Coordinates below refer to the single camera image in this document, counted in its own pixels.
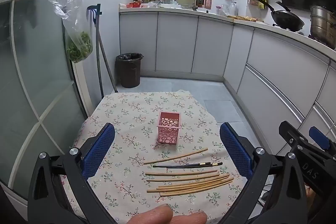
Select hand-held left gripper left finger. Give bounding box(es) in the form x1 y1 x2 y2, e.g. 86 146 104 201
28 122 116 224

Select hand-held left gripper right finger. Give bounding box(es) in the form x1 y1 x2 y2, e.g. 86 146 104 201
218 122 308 224

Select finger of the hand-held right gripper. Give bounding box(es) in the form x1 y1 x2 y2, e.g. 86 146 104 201
309 126 331 150
279 121 312 153

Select group of wooden chopsticks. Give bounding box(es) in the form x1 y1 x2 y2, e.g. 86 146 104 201
143 147 235 197

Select pink perforated utensil basket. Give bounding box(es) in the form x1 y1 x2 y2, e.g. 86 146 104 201
157 111 181 144

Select person's left hand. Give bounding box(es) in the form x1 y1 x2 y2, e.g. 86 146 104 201
126 205 208 224

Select floral tablecloth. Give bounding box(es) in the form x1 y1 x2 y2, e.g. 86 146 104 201
60 90 246 224

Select brown trash bin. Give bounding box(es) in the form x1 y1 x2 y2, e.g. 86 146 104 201
116 53 144 89

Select long cleaning tool pole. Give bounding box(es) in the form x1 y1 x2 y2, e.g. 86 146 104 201
98 30 118 94
96 14 105 99

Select glass sliding door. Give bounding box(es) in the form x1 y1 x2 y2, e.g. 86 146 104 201
0 0 88 205

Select plastic bag of greens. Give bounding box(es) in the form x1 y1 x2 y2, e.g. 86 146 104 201
48 0 93 64

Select white kitchen base cabinets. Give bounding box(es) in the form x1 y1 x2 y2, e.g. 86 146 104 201
118 5 336 171

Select steel stock pot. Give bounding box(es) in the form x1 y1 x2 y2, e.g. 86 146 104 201
309 5 336 44

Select black wok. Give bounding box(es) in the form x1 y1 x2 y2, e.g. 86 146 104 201
256 0 305 32

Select tray of fried food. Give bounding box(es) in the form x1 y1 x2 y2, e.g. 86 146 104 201
227 15 264 23

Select colourful seasoning packets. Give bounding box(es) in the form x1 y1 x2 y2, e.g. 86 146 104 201
248 0 268 10

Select clear plastic container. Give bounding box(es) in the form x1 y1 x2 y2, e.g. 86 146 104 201
215 5 229 16

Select dark wall tool holder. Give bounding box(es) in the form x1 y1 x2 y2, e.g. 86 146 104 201
86 3 102 28

